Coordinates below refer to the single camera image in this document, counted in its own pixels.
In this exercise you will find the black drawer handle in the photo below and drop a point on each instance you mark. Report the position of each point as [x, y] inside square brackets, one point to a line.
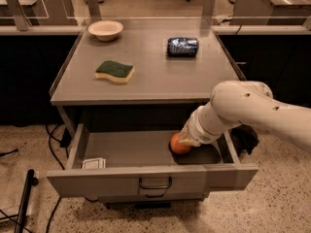
[154, 184]

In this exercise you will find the blue chip bag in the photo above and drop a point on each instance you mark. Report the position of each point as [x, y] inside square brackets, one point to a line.
[182, 47]

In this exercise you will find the grey background desk left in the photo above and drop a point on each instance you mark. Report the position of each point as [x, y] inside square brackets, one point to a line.
[41, 12]

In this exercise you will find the black pole on floor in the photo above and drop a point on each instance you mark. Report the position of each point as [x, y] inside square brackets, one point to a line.
[30, 181]

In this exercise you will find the white ceramic bowl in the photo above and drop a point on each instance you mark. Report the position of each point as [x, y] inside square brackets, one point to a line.
[106, 30]

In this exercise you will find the open grey top drawer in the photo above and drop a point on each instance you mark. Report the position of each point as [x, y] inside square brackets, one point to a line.
[145, 154]

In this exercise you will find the orange fruit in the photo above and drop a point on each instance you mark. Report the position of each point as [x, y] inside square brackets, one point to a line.
[177, 147]

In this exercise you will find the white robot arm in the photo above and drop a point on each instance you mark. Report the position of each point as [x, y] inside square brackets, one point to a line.
[234, 103]

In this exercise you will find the grey background desk right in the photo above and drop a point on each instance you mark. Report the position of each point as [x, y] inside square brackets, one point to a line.
[271, 12]

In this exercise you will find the black cloth behind cabinet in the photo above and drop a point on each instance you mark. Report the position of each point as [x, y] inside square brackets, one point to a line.
[244, 137]

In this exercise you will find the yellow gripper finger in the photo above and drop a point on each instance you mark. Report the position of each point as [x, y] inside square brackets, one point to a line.
[188, 136]

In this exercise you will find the grey background desk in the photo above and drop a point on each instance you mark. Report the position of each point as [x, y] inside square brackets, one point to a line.
[41, 12]
[271, 12]

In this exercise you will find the grey cabinet counter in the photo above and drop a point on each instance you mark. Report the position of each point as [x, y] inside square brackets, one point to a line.
[158, 78]

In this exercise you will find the green and yellow sponge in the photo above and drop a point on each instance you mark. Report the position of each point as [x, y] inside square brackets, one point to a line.
[115, 72]

